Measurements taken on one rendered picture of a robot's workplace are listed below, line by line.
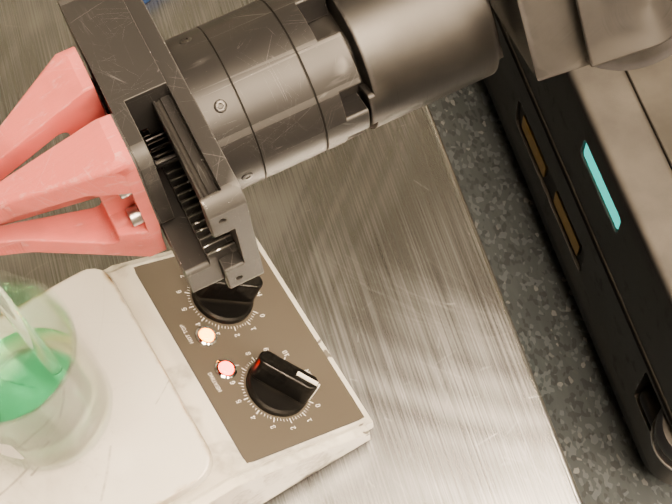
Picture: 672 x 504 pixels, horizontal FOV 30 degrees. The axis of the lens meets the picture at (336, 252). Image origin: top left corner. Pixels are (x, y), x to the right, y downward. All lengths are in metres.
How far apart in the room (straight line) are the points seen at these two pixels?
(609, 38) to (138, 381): 0.28
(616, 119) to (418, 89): 0.77
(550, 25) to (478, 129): 1.18
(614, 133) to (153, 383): 0.69
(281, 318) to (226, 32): 0.25
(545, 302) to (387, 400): 0.85
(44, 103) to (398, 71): 0.12
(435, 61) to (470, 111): 1.18
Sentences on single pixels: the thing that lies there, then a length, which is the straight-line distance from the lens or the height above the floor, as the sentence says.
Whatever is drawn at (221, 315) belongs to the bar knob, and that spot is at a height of 0.81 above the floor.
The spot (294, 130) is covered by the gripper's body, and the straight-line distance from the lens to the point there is 0.42.
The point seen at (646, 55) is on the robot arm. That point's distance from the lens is 0.44.
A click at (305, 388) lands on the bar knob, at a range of 0.60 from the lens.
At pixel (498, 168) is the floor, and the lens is 1.57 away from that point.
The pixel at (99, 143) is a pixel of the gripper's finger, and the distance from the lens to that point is 0.40.
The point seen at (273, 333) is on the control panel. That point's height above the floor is 0.79.
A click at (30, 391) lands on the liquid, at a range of 0.56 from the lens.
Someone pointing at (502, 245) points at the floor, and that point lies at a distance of 1.52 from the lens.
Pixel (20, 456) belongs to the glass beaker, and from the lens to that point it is 0.56.
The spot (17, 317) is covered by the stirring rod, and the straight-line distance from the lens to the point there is 0.50.
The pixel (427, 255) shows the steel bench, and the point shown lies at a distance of 0.69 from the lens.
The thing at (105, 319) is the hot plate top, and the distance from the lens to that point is 0.60.
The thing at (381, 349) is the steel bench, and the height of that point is 0.75.
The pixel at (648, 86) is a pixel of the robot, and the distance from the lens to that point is 1.21.
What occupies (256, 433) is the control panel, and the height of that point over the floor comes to 0.81.
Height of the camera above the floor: 1.38
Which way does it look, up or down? 66 degrees down
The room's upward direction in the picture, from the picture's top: 7 degrees counter-clockwise
